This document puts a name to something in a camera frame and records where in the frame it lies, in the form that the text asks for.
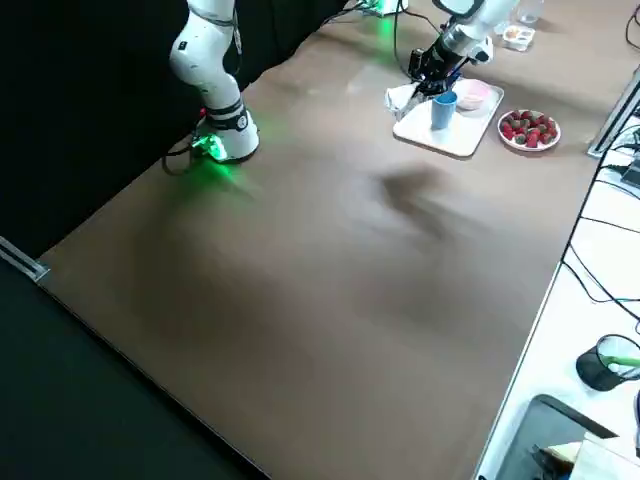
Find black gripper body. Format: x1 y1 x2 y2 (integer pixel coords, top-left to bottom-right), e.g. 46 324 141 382
408 29 470 85

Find blue plastic cup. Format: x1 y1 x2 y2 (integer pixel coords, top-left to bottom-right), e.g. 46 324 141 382
430 90 459 132

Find pink bowl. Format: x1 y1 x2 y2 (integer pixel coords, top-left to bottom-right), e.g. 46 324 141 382
454 78 492 112

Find white rectangular tray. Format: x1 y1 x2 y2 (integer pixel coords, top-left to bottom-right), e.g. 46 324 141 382
391 78 506 161

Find clear plastic egg carton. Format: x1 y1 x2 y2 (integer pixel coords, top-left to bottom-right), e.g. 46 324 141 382
501 23 537 52

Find red strawberries heap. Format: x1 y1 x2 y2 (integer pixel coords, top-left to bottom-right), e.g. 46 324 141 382
500 110 559 147

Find white round plate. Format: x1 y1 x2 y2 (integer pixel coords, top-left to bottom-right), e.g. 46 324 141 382
496 108 563 152

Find green pen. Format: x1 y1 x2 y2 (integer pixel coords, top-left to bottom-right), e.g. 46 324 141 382
601 351 640 370

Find black mesh pen holder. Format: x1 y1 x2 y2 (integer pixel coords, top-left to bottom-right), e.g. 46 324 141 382
575 334 640 394

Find black desk mat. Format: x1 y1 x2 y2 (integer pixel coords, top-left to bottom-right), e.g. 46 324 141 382
492 393 621 480

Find cardboard box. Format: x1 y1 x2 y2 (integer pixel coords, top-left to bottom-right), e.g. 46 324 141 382
543 430 640 480

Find aluminium camera post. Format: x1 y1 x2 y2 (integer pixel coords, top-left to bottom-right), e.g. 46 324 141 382
586 69 640 160

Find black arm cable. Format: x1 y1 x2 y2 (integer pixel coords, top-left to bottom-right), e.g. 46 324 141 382
227 0 249 69

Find black base cables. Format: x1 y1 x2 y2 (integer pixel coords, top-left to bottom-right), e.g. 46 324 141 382
162 107 211 177

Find aluminium frame rail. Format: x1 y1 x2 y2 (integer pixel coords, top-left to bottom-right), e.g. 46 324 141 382
0 235 52 285

